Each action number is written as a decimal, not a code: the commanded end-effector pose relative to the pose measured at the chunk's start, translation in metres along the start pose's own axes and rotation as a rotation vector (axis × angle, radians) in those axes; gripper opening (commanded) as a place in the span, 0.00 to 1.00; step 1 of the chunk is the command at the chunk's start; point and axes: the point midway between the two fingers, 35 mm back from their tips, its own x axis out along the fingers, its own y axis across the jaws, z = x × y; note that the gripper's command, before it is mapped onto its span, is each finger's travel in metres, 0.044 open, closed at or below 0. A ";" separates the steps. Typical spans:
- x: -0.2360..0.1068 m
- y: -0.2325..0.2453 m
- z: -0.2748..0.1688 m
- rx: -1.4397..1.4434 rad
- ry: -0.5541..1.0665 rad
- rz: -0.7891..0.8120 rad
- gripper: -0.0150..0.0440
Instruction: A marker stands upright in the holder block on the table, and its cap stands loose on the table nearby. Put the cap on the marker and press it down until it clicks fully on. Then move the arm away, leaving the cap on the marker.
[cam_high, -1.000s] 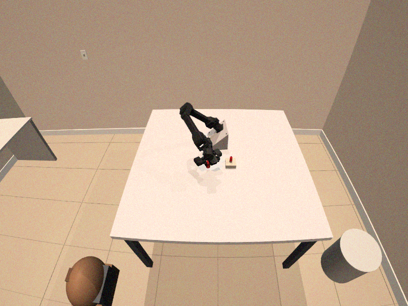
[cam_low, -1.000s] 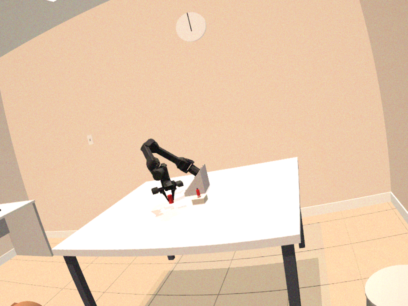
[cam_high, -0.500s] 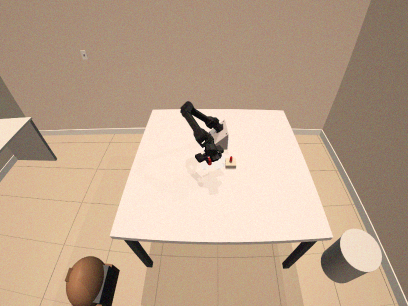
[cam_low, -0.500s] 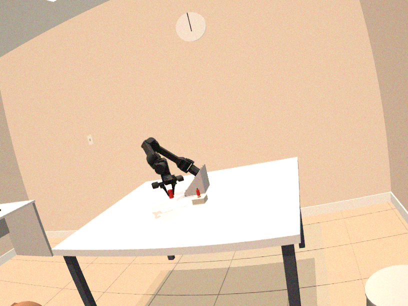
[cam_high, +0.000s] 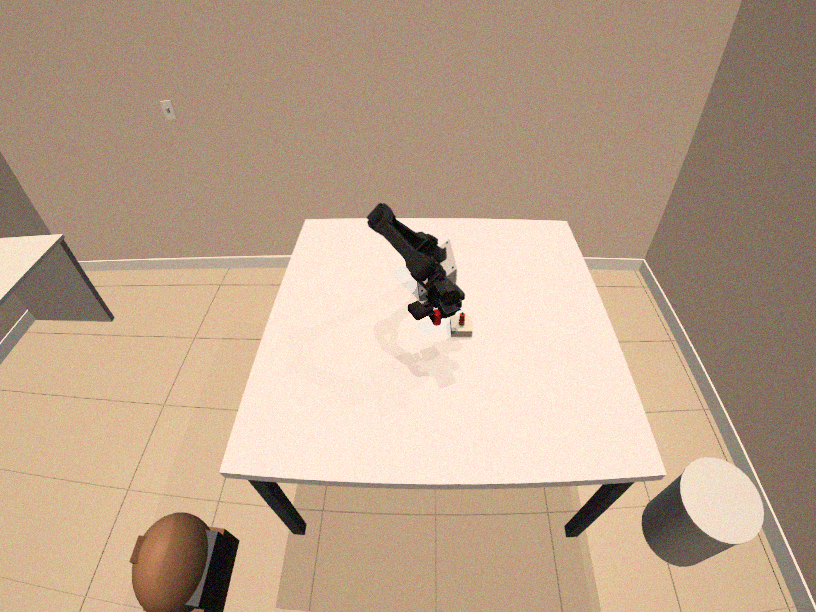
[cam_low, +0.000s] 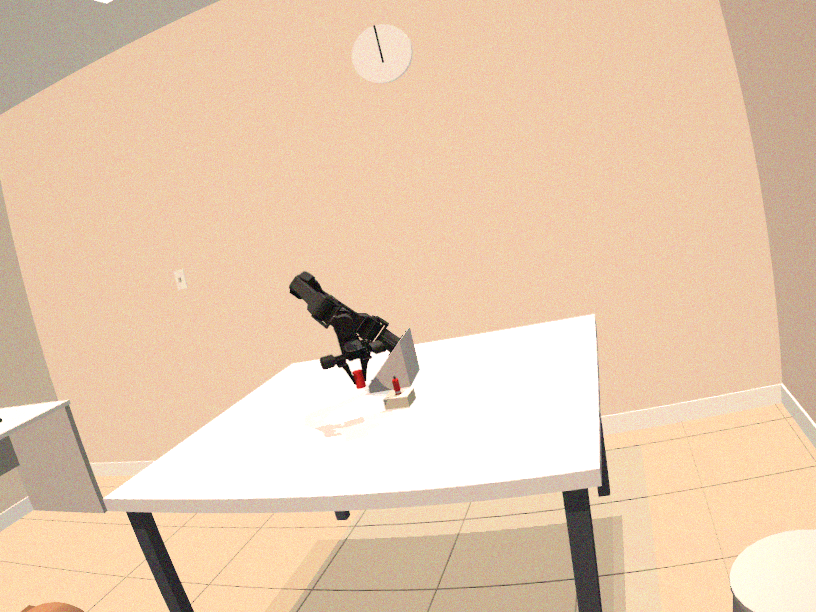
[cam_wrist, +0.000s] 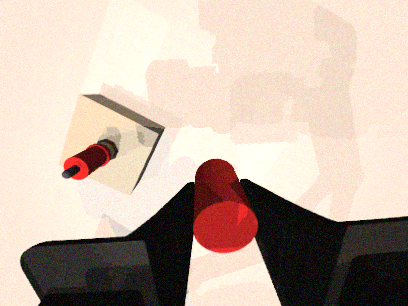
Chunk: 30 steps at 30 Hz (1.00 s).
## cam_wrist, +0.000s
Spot beige square block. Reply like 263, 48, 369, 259
59, 94, 165, 196

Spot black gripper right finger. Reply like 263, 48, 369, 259
240, 179, 408, 306

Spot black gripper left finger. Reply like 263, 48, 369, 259
19, 182, 195, 306

